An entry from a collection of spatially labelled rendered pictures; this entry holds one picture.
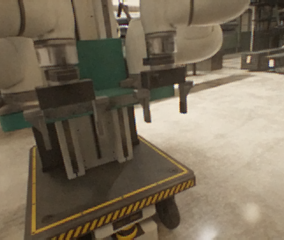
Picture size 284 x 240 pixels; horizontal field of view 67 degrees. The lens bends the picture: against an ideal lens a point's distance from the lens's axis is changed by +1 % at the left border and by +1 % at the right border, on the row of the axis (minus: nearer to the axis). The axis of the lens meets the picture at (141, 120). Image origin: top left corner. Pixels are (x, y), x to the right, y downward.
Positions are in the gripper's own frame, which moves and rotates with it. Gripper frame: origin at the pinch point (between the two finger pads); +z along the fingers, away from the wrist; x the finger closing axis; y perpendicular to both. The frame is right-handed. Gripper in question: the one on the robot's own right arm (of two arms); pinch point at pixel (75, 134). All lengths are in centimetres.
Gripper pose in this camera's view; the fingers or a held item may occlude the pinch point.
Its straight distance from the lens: 58.2
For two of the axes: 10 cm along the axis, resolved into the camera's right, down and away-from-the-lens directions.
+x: -8.9, 2.2, -3.9
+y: -4.4, -2.3, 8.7
